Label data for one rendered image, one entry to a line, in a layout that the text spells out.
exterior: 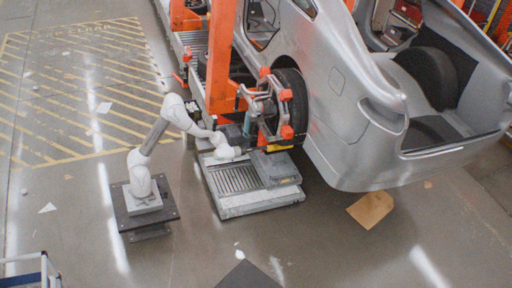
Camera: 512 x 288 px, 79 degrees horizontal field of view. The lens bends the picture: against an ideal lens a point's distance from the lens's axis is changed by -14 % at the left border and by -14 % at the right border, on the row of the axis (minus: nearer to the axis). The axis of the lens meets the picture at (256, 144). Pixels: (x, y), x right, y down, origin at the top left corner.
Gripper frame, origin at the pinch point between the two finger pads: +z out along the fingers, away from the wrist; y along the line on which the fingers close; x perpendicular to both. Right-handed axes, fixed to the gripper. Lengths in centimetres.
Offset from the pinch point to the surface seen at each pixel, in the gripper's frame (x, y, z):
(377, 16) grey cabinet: 223, -250, 391
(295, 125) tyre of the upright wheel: 12.8, 27.3, 19.0
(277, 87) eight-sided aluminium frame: 44, 25, 10
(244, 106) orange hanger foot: 42, -49, 8
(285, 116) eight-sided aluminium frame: 20.9, 26.9, 11.7
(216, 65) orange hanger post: 76, -15, -24
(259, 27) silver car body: 151, -126, 73
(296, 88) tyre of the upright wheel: 41, 31, 23
